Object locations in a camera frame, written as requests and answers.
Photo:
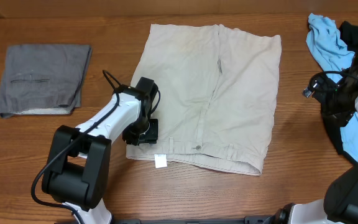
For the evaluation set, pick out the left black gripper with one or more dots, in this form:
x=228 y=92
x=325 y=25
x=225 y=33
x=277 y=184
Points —
x=151 y=136

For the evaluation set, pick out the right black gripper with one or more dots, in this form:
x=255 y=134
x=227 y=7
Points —
x=324 y=86

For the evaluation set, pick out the beige cotton shorts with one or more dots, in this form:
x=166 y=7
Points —
x=219 y=90

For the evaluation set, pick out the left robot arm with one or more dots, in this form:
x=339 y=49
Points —
x=77 y=169

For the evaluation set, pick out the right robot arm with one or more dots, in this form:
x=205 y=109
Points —
x=340 y=203

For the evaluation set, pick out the light blue shirt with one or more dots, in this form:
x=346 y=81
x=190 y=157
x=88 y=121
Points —
x=325 y=44

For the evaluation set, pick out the black garment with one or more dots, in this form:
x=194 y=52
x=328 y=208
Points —
x=354 y=34

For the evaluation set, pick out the folded grey shorts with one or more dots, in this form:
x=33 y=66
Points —
x=43 y=79

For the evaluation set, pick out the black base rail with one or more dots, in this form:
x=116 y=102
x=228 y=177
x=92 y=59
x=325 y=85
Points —
x=191 y=221

